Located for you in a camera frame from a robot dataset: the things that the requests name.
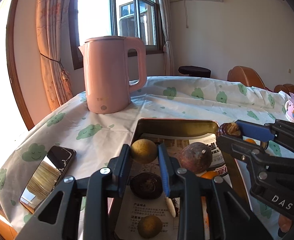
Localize brown leather chair left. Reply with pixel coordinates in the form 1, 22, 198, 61
227, 66, 266, 89

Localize window with green frame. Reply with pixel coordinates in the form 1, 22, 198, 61
69, 0, 164, 69

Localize person's right hand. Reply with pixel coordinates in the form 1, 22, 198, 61
278, 214, 293, 237

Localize brown longan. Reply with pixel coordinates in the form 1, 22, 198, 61
137, 215, 163, 239
131, 139, 158, 164

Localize pink cartoon cup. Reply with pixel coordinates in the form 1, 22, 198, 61
285, 93, 294, 123

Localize dark brown water chestnut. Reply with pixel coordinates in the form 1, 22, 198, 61
130, 172, 163, 200

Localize beige curtain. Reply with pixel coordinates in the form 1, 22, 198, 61
158, 0, 174, 76
36, 0, 72, 111

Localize white tablecloth green clouds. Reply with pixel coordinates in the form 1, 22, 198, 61
0, 77, 294, 239

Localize large orange mandarin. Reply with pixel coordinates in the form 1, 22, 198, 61
200, 171, 218, 180

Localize small orange left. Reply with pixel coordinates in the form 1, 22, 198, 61
245, 138, 256, 144

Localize beige curtain right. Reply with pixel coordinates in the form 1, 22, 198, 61
158, 0, 174, 76

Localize black smartphone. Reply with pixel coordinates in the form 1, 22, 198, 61
19, 144, 76, 213

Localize black round stool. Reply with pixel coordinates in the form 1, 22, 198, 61
178, 66, 211, 78

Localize pink electric kettle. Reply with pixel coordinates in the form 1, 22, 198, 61
79, 36, 147, 114

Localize beige curtain left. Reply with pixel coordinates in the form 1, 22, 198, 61
36, 0, 72, 111

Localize purple passion fruit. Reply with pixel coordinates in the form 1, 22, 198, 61
177, 142, 212, 174

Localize pink metal tin box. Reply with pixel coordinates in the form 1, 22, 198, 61
111, 119, 249, 239

